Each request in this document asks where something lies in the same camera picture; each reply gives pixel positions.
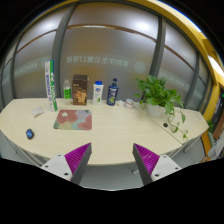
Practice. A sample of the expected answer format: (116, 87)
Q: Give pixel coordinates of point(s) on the brown cardboard box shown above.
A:
(79, 89)

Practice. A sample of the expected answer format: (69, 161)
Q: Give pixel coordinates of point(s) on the crumpled white wrapper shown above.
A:
(120, 103)

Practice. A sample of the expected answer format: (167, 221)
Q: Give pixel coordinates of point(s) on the dark blue shampoo bottle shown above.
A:
(112, 93)

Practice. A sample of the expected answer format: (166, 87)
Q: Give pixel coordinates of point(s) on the green pothos in white pot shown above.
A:
(154, 93)

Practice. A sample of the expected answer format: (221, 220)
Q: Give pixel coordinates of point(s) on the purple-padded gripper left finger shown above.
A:
(70, 166)

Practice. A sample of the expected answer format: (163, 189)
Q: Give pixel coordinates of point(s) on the clear green-label water bottle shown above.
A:
(67, 92)

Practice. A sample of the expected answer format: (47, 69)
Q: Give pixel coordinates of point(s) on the floral pastel mouse pad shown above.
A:
(73, 120)

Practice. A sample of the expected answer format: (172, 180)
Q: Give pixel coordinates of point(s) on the small white jar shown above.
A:
(129, 103)

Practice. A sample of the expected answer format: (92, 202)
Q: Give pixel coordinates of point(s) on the white green shuttlecock tube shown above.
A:
(50, 85)

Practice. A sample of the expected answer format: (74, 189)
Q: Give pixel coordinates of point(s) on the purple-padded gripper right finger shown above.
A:
(151, 166)

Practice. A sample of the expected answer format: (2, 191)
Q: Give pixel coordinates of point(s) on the white blue-cap lotion bottle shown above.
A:
(97, 92)

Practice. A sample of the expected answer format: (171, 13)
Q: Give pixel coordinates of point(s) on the blue black computer mouse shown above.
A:
(29, 134)

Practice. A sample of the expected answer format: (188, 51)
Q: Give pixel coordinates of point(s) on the white tissue packet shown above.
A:
(37, 111)

